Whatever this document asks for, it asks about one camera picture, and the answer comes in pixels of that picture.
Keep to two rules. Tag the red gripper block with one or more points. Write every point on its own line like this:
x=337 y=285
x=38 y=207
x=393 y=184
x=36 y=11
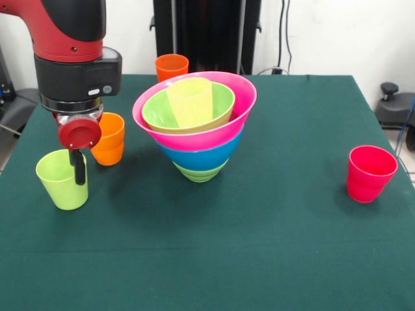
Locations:
x=79 y=134

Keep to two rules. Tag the light green plastic cup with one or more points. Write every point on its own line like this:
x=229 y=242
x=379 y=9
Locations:
x=61 y=188

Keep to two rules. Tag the large green plastic bowl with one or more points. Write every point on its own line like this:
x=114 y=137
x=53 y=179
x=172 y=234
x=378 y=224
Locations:
x=155 y=110

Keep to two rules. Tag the small green plastic bowl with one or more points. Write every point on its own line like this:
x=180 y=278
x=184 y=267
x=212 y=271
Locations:
x=199 y=173

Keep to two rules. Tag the blue plastic bowl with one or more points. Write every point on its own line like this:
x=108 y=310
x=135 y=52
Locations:
x=201 y=158

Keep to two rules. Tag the yellow plastic cup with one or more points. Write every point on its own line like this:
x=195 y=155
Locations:
x=191 y=103

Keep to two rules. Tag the large pink plastic bowl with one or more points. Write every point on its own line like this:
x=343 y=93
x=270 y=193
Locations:
x=246 y=97

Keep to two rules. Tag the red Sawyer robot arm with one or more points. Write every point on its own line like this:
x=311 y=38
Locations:
x=71 y=64

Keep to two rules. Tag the orange plastic cup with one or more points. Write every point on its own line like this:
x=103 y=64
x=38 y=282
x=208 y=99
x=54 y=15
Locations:
x=111 y=145

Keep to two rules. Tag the grey rounded base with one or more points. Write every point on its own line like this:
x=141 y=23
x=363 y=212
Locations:
x=19 y=107

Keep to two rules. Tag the black equipment box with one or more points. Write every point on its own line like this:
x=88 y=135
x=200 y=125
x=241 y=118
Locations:
x=4 y=84

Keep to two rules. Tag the red-orange plastic cup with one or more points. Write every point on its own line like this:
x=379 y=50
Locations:
x=170 y=66

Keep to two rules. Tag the dark green tablecloth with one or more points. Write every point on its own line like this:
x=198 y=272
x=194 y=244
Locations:
x=207 y=243

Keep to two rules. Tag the magenta plastic cup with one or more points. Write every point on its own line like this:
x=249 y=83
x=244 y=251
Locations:
x=369 y=178

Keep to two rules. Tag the grey base with black knob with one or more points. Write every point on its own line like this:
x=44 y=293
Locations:
x=394 y=110

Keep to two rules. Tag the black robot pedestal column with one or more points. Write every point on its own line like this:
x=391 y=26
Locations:
x=207 y=29

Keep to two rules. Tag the grey wall socket plug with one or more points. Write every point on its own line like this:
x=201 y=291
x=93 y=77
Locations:
x=276 y=70

